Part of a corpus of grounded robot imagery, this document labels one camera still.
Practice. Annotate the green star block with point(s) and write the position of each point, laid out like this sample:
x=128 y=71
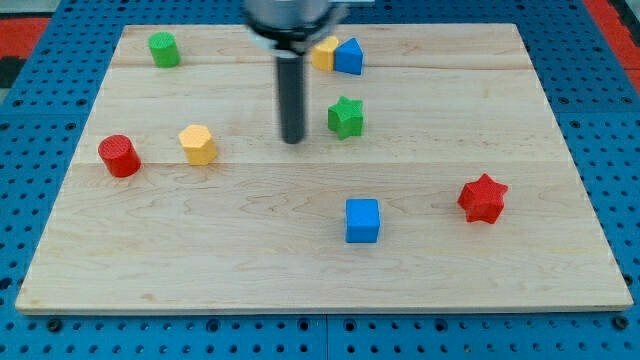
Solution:
x=346 y=118

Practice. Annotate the blue triangle block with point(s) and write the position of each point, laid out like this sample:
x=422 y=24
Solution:
x=349 y=57

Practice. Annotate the blue cube block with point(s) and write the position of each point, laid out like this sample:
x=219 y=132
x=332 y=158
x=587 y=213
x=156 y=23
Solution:
x=362 y=220

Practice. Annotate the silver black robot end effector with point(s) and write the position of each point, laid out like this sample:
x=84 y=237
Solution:
x=291 y=27

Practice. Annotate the green cylinder block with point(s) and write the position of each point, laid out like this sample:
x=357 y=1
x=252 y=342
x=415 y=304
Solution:
x=164 y=50

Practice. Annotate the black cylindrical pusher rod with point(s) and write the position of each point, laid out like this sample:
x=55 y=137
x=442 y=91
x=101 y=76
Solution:
x=291 y=98

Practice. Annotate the yellow half-round block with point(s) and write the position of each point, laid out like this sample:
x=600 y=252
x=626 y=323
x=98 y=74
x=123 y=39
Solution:
x=323 y=54

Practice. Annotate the yellow hexagon block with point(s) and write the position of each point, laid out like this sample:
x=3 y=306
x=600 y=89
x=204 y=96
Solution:
x=198 y=145

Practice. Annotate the light wooden board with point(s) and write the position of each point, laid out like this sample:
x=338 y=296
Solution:
x=261 y=229

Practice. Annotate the red cylinder block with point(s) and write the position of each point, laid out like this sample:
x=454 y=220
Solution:
x=119 y=156

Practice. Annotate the red star block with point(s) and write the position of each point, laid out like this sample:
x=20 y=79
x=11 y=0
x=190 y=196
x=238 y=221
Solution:
x=483 y=199

